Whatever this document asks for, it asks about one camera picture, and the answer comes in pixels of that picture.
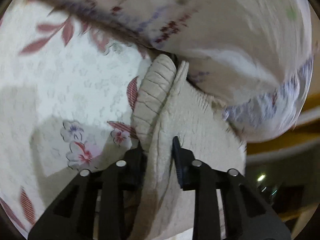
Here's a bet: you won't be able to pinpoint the beige knitted small garment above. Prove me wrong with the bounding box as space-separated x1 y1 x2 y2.
130 54 246 239

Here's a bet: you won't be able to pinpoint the white floral bed sheet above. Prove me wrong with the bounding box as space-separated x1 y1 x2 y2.
1 0 154 237

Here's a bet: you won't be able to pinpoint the lavender print pillow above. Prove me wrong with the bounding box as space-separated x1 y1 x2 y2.
223 56 314 143

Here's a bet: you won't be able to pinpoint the pink tree print pillow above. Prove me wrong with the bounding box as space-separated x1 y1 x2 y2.
49 0 312 106

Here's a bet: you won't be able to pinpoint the wooden bed frame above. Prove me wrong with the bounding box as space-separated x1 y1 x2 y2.
246 104 320 160

